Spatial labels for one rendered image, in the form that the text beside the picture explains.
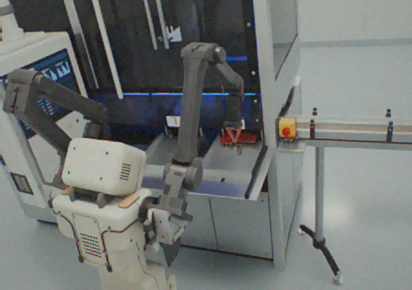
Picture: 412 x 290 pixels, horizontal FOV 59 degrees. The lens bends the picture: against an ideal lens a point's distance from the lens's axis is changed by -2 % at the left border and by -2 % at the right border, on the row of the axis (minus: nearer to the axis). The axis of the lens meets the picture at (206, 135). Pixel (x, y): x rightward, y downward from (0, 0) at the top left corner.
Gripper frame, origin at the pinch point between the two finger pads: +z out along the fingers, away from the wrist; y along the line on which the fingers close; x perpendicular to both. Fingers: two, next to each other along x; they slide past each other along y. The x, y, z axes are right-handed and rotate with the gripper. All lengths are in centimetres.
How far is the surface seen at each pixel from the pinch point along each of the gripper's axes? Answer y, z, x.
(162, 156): 16, 17, 45
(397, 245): 75, 95, -81
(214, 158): 16.5, 16.5, 15.8
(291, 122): 25.1, -0.4, -21.2
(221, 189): -6.2, 20.9, 5.8
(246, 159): 17.1, 16.3, 0.0
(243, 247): 42, 86, 11
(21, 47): -15, -46, 91
